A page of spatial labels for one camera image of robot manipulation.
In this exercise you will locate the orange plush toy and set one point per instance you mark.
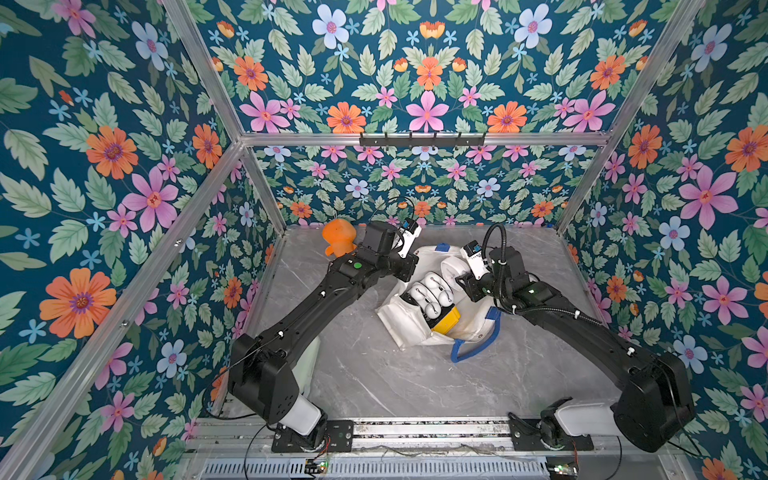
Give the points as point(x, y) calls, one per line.
point(340, 235)

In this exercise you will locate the aluminium cage frame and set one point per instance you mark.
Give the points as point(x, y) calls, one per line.
point(135, 228)

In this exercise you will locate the white black twin-bell alarm clock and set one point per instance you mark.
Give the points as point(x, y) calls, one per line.
point(431, 294)

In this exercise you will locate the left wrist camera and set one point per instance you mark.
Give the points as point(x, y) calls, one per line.
point(406, 235)

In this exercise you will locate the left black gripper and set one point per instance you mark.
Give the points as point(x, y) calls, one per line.
point(406, 266)

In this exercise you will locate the white vented cable duct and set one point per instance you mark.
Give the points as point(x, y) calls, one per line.
point(377, 468)

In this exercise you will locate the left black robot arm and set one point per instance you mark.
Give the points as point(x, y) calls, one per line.
point(261, 373)

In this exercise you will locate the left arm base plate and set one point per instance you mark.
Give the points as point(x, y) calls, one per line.
point(328, 436)

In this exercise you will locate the black hook rail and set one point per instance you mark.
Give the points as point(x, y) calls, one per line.
point(408, 140)

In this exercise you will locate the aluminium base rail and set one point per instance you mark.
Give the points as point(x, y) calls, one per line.
point(487, 434)

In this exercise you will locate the yellow alarm clock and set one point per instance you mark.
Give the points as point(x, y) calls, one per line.
point(447, 321)

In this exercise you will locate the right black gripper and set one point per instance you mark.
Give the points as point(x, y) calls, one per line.
point(471, 288)

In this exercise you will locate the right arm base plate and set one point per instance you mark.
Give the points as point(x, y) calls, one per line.
point(544, 434)

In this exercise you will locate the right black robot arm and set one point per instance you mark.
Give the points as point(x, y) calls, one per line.
point(655, 402)

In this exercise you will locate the white canvas bag blue handles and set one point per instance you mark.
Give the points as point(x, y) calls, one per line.
point(480, 323)

